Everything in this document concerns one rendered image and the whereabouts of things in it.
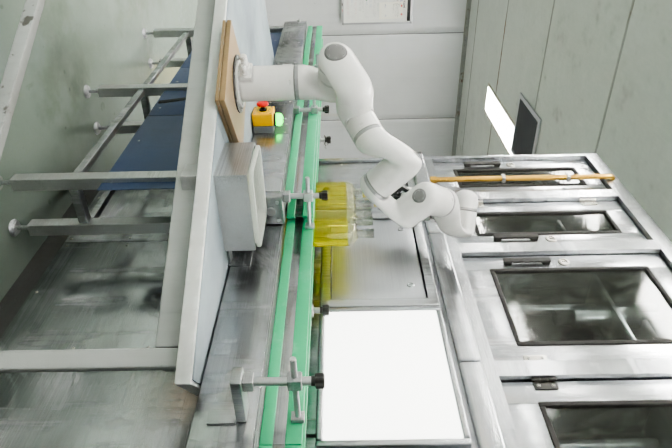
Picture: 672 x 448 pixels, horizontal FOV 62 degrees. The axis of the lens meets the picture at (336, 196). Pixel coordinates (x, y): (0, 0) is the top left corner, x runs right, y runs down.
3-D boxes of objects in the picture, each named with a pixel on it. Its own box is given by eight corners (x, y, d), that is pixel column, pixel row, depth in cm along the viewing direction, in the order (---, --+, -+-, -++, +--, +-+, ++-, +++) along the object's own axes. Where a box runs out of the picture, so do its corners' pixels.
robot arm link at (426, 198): (430, 158, 159) (390, 189, 165) (393, 142, 142) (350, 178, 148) (459, 205, 152) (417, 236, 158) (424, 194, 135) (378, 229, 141)
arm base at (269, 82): (230, 77, 142) (291, 75, 142) (234, 41, 149) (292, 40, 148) (240, 117, 155) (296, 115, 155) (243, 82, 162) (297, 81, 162)
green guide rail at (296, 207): (286, 218, 165) (313, 218, 165) (286, 216, 165) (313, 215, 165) (308, 40, 314) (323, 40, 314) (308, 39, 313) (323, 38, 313)
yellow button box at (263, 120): (252, 133, 191) (274, 133, 191) (250, 113, 187) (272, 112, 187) (254, 124, 197) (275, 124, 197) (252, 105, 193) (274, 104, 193)
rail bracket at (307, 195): (285, 230, 162) (328, 230, 162) (281, 180, 153) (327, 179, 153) (286, 224, 165) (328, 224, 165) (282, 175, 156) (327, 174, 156)
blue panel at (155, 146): (110, 237, 175) (247, 235, 175) (96, 189, 166) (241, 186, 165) (207, 65, 310) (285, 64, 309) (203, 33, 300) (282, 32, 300)
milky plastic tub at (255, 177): (226, 252, 143) (260, 251, 143) (214, 175, 131) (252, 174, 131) (236, 213, 157) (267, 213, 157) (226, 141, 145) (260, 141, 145)
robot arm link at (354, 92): (351, 150, 148) (351, 115, 133) (314, 84, 158) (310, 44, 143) (383, 137, 149) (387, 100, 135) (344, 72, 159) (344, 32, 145)
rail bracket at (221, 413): (208, 431, 107) (326, 429, 107) (194, 370, 98) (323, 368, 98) (212, 409, 111) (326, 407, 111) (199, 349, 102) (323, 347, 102)
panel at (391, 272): (315, 454, 124) (471, 452, 123) (315, 446, 122) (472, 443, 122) (322, 220, 200) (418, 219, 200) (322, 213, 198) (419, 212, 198)
